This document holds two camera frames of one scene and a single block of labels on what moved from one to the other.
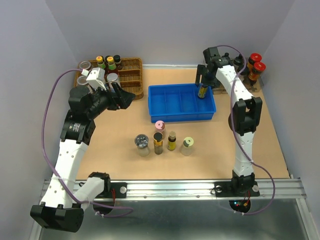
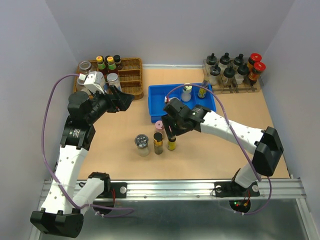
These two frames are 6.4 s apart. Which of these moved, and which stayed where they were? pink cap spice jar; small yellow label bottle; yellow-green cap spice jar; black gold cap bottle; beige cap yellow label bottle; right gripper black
Moved: right gripper black; yellow-green cap spice jar
Stayed: small yellow label bottle; pink cap spice jar; beige cap yellow label bottle; black gold cap bottle
